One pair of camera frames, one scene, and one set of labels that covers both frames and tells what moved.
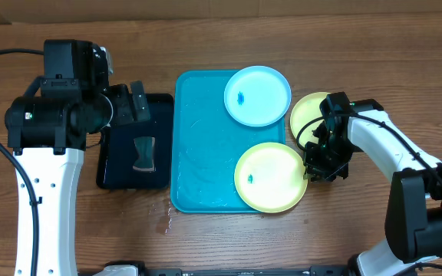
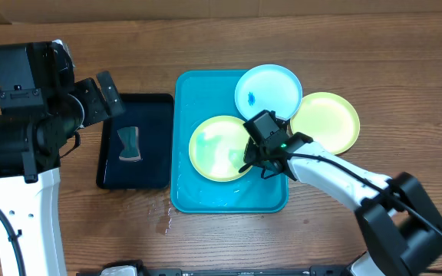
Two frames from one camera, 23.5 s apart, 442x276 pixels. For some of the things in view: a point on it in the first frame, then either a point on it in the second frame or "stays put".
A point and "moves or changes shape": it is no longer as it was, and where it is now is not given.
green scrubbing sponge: [144, 146] -> [130, 138]
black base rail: [314, 271] stays put
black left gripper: [126, 114] -> [99, 110]
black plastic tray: [117, 151] stays put
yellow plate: [269, 178] -> [216, 148]
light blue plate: [258, 96] moves or changes shape
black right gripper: [317, 170] -> [253, 155]
